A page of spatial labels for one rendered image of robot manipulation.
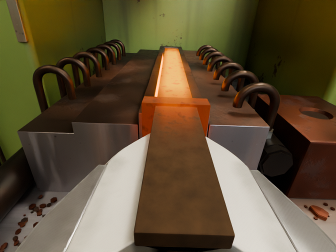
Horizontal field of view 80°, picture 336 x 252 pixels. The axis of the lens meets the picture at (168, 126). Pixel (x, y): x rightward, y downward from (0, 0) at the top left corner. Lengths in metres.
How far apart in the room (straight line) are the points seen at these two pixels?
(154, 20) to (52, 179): 0.50
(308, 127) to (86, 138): 0.20
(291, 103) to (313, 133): 0.08
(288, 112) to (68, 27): 0.37
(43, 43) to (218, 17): 0.44
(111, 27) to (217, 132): 0.52
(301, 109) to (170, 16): 0.44
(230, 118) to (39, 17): 0.29
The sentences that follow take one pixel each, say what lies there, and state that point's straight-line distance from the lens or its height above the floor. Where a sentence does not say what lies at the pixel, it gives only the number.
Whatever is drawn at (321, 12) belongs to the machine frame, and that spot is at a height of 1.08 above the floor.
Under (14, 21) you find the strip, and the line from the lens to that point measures 0.33.
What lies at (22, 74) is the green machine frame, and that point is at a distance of 0.35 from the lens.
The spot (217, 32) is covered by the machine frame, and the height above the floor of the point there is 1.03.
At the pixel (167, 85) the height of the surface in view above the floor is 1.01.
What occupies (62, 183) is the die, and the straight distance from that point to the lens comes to 0.22.
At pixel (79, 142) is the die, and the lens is 0.18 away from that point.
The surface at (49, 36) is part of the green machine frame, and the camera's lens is 0.38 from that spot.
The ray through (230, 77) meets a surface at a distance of 0.22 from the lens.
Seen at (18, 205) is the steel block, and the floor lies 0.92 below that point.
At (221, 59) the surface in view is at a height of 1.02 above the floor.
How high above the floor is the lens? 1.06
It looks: 28 degrees down
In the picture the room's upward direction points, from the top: 2 degrees clockwise
